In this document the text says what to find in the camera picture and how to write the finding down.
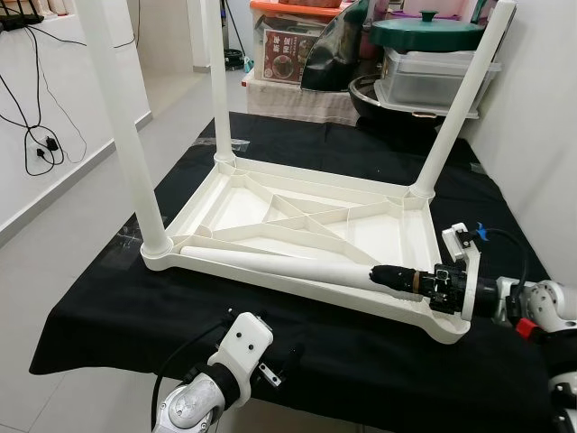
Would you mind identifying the clear box with red label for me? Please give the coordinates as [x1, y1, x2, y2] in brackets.
[251, 0, 348, 87]

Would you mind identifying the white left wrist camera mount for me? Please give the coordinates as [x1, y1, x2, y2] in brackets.
[216, 313, 274, 398]

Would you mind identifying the white plastic table leg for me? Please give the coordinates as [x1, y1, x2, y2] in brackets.
[74, 0, 172, 255]
[410, 0, 519, 199]
[198, 0, 237, 168]
[176, 244, 380, 290]

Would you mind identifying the black wok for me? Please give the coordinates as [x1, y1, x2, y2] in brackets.
[347, 74, 452, 123]

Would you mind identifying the black power strip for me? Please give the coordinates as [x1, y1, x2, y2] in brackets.
[0, 9, 44, 30]

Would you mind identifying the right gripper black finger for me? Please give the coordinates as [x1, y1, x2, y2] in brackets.
[368, 264, 425, 291]

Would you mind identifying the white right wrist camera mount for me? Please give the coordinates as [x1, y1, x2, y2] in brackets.
[440, 221, 488, 317]

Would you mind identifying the beige cloth covered stand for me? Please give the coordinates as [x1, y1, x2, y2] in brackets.
[245, 77, 362, 125]

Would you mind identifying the clear plastic storage box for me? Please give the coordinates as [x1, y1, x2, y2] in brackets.
[374, 50, 501, 116]

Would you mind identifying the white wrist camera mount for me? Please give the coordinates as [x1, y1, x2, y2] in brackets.
[216, 313, 274, 398]
[440, 221, 488, 317]

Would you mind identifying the black tablecloth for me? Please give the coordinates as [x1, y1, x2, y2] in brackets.
[29, 110, 577, 433]

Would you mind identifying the white plastic children table top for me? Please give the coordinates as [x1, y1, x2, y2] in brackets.
[140, 155, 474, 345]

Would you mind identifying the clear tape cross patch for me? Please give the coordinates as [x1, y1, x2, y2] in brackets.
[99, 221, 150, 272]

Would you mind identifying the black charger cable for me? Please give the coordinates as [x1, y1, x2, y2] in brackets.
[0, 23, 91, 177]

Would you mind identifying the black round floor device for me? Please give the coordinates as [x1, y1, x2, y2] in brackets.
[225, 52, 252, 73]

